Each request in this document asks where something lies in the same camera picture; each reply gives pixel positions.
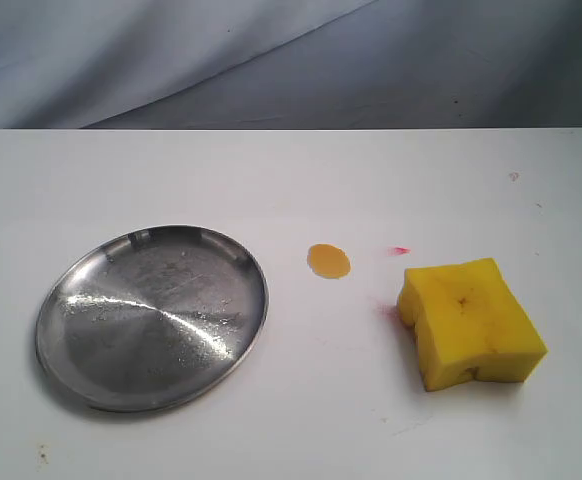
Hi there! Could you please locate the yellow sponge block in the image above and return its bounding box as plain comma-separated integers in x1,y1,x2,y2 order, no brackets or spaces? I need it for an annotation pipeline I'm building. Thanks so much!
397,258,548,392

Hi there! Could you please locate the orange liquid spill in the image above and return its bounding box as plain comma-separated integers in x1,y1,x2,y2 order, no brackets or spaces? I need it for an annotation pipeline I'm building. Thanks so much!
307,244,351,279

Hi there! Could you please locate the round stainless steel plate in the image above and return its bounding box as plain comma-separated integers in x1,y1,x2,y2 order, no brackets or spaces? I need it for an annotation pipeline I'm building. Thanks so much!
34,225,269,414

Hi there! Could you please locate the white backdrop cloth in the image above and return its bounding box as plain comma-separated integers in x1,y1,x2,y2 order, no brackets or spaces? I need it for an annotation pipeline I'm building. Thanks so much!
0,1,582,129

